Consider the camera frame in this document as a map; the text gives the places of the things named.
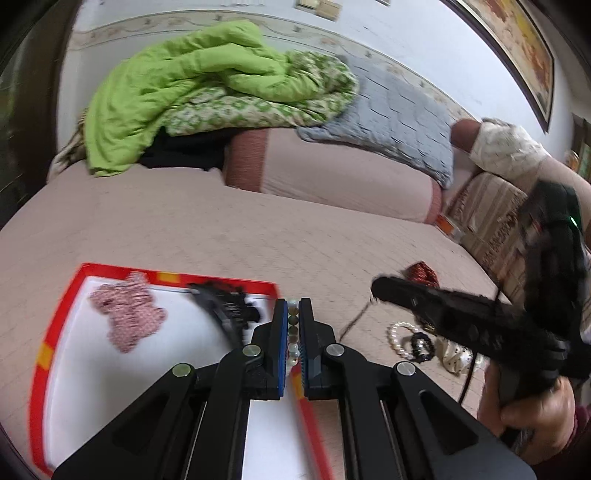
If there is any dark cloth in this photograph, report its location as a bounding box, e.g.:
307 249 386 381
139 133 232 172

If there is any white pearl bracelet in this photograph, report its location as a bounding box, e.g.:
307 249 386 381
387 320 419 361

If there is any black hair claw clip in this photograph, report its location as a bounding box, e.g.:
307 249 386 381
187 281 262 347

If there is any person's right hand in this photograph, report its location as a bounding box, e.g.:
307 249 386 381
478 367 578 467

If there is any framed wall picture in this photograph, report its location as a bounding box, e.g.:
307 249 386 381
455 0 556 134

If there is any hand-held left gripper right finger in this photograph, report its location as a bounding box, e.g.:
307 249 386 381
298 298 539 480

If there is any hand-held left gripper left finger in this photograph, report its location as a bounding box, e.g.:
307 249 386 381
53 299 289 480

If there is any pink bolster pillow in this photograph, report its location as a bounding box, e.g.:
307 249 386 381
224 127 444 224

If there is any beige patterned cloth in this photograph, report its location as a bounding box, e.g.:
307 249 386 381
48 108 94 182

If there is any dark wooden cabinet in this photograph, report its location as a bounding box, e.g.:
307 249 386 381
0 0 86 229

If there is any cream floral pillow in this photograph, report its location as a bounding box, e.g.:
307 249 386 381
470 117 565 182

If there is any black bead bracelet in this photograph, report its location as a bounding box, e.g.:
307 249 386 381
406 332 437 361

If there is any grey quilted blanket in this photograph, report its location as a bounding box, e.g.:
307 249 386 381
295 55 455 190

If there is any small orange box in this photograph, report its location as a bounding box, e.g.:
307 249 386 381
436 215 462 240

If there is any striped beige headboard cushion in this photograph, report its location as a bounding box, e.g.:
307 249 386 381
443 159 591 305

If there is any red tray with white inside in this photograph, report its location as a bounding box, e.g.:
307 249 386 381
30 263 335 480

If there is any red patterned scrunchie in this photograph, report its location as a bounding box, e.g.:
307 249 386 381
403 261 439 287

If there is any green quilt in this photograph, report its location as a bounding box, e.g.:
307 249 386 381
85 21 361 178

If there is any brown pillow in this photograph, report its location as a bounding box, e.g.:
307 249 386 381
450 119 483 154

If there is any pink checked scrunchie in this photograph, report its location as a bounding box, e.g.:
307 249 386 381
89 272 168 354

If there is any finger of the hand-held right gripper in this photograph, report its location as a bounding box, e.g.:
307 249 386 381
372 276 565 370

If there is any olive and white bead bracelet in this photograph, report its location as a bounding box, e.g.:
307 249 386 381
288 309 301 370

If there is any black cable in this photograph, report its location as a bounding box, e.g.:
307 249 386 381
459 352 477 408

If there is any white patterned scrunchie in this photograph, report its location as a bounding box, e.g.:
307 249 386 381
436 337 483 374

